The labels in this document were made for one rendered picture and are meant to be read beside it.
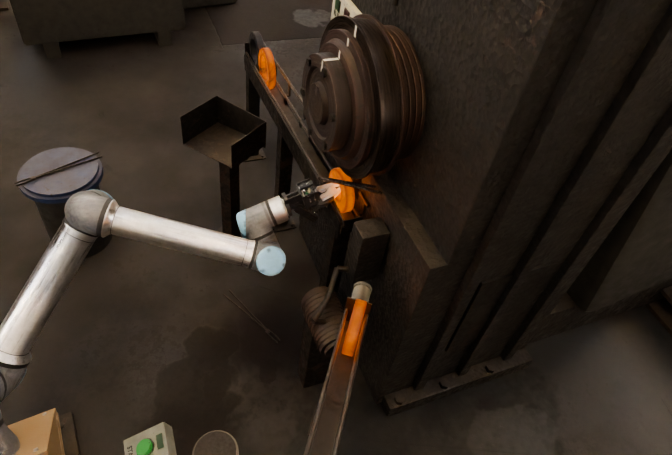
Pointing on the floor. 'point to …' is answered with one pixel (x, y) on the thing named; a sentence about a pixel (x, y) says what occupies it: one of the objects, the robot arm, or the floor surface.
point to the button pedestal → (153, 440)
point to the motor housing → (318, 336)
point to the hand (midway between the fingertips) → (340, 188)
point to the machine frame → (504, 149)
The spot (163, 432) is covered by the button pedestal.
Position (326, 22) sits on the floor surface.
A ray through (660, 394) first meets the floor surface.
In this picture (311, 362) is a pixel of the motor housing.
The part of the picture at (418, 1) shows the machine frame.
